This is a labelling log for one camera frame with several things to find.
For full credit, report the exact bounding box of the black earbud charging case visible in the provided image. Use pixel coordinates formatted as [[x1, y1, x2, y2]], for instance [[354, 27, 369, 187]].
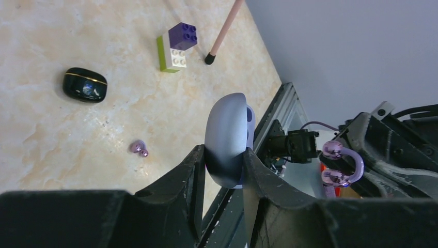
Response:
[[62, 67, 108, 103]]

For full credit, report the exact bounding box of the pink music stand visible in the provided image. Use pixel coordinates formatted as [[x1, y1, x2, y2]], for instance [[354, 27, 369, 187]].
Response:
[[204, 0, 244, 65]]

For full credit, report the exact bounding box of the grey earbud charging case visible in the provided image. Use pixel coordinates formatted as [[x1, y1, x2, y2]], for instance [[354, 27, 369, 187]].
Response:
[[205, 92, 256, 189]]

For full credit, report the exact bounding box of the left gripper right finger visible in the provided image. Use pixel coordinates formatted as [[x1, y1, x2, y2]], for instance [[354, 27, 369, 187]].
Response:
[[243, 149, 437, 247]]

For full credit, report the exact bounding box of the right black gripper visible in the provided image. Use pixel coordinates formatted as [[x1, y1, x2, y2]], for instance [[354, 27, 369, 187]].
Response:
[[334, 101, 437, 199]]

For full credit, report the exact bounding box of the purple and cream block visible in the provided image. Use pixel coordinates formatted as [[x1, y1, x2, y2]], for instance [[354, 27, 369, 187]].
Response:
[[156, 22, 198, 73]]

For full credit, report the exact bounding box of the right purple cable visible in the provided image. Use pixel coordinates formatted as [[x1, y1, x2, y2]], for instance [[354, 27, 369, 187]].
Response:
[[300, 120, 340, 132]]

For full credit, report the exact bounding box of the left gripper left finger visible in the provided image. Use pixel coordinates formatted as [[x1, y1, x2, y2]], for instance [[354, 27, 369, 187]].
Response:
[[1, 145, 205, 247]]

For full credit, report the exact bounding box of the purple earbud pair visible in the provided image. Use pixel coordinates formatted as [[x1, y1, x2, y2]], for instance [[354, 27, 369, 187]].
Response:
[[130, 140, 149, 158], [321, 140, 365, 188]]

